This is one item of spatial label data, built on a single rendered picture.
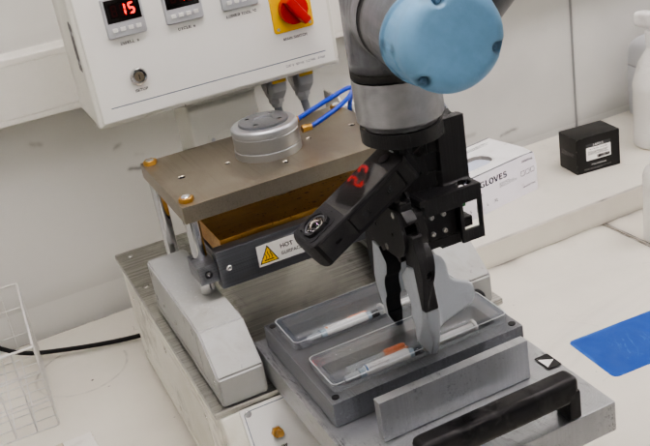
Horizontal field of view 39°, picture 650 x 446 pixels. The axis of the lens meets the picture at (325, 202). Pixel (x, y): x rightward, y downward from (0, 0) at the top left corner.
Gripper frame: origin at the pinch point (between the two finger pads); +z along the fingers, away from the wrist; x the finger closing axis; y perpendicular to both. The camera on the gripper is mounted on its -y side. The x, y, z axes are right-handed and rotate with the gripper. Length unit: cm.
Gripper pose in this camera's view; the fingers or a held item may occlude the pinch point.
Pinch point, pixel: (407, 329)
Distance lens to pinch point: 85.4
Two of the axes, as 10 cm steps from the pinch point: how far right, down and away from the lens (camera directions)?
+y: 9.0, -2.9, 3.3
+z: 1.5, 9.1, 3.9
